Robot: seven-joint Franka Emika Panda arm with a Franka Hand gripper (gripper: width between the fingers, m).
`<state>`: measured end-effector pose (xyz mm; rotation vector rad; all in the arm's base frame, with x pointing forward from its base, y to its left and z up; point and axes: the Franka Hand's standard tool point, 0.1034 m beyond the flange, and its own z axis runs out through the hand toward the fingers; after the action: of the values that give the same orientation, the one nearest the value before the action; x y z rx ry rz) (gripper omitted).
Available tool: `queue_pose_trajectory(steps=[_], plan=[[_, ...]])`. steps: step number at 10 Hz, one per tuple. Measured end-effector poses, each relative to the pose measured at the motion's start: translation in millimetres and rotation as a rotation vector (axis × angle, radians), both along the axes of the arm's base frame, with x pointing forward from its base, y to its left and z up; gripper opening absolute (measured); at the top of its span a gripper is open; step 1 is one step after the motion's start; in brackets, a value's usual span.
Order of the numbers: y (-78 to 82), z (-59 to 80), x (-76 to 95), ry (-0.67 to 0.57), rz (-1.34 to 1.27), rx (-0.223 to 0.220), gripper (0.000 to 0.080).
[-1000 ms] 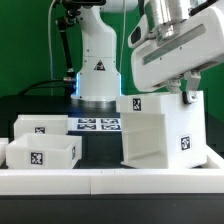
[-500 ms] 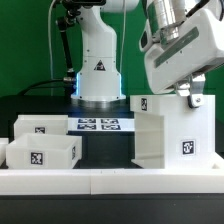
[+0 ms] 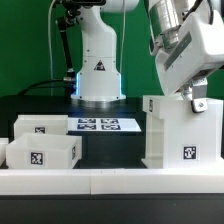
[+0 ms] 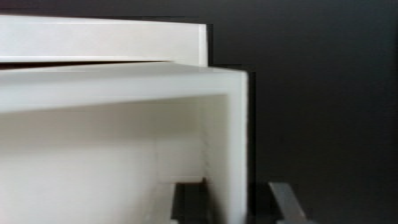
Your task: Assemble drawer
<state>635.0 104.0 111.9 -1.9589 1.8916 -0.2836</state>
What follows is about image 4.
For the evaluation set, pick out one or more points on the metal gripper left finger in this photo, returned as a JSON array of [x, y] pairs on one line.
[[190, 203]]

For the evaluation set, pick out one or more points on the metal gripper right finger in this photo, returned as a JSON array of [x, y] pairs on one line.
[[288, 204]]

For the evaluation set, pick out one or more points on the white drawer cabinet box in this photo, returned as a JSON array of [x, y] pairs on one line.
[[114, 130]]

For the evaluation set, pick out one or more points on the white fence right side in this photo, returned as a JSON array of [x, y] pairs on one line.
[[59, 39]]

